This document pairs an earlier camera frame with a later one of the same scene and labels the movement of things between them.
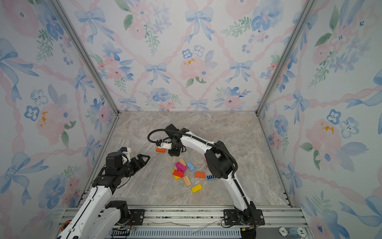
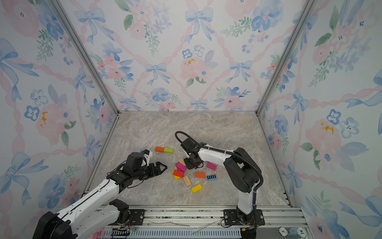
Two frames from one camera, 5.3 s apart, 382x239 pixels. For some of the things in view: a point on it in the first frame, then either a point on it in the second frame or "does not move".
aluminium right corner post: [283, 64] does not move
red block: [178, 173] does not move
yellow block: [176, 178] does not move
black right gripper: [176, 153] to [188, 165]
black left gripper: [142, 162] to [155, 171]
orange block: [160, 150] does not move
